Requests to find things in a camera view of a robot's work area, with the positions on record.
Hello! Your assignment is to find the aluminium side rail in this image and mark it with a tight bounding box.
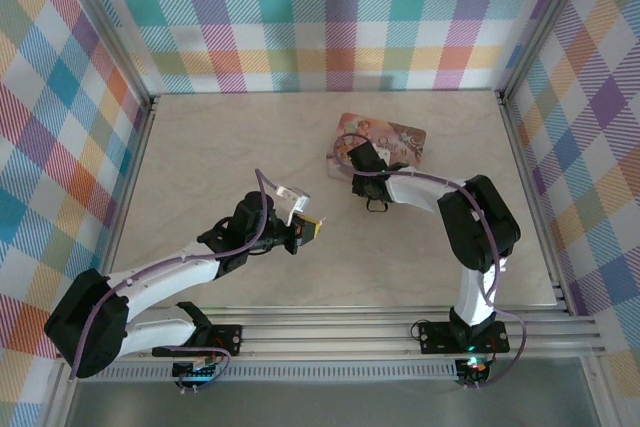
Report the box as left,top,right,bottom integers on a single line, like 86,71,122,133
97,94,161,278
494,90,576,316

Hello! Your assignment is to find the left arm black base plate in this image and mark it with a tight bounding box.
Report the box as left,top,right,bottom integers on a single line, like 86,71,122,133
152,324,244,357

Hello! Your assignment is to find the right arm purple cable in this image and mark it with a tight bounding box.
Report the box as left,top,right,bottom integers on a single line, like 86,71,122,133
333,133,527,389

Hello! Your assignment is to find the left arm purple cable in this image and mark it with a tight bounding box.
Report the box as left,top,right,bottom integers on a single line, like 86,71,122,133
69,168,284,393

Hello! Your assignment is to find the grey slotted cable duct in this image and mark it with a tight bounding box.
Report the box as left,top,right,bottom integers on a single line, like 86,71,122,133
79,365,462,382

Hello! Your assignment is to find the aluminium frame post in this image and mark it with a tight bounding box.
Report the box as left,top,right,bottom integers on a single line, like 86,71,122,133
52,0,157,116
499,0,599,98

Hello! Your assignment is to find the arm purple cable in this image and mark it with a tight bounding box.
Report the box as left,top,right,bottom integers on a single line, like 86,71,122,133
333,133,527,389
69,168,284,393

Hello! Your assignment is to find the aluminium mounting rail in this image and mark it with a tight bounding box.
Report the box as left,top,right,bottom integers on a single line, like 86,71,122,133
53,307,607,363

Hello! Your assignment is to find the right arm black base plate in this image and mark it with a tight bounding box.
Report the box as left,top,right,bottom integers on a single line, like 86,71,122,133
418,319,510,354

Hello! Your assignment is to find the pink illustrated tin box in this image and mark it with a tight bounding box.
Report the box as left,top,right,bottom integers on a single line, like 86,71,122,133
325,112,428,181

